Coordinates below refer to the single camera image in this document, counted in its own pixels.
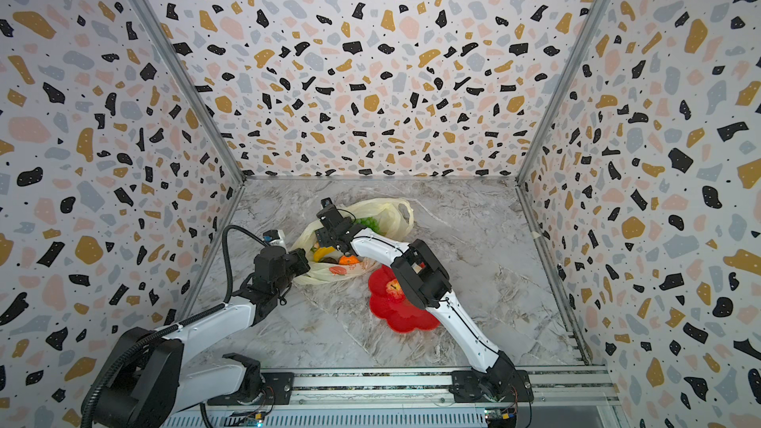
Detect orange fruit toy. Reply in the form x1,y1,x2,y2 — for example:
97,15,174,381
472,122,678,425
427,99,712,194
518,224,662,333
339,256,361,266

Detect red apple toy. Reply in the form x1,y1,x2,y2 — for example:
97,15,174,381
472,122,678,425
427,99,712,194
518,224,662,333
386,279,404,300

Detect green grapes bunch toy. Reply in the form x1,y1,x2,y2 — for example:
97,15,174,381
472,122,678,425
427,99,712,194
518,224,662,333
356,217,382,234

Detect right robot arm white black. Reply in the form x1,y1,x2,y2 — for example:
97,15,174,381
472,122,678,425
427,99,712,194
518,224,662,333
316,198,534,403

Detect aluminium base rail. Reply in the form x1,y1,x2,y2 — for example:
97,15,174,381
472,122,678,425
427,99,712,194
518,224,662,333
115,365,622,428

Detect black corrugated cable hose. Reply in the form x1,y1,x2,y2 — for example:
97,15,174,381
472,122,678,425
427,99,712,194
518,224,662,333
79,224,269,428

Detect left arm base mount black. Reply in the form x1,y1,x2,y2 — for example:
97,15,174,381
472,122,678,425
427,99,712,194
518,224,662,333
207,372,295,409

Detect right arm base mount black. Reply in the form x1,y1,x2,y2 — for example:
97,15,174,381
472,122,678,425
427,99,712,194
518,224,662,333
449,369,534,403

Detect red flower-shaped plate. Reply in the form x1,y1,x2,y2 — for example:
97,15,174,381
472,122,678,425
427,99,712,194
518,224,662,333
369,266,440,334

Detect cream plastic bag orange print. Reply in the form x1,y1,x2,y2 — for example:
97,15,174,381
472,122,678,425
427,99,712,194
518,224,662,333
291,198,414,287

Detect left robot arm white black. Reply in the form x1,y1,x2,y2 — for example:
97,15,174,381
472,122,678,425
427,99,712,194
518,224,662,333
81,245,309,427

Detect yellow banana toy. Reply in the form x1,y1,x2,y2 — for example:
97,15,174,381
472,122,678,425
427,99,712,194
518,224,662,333
312,247,338,264

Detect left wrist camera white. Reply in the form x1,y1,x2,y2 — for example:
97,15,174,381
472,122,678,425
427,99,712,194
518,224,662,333
263,229,287,248

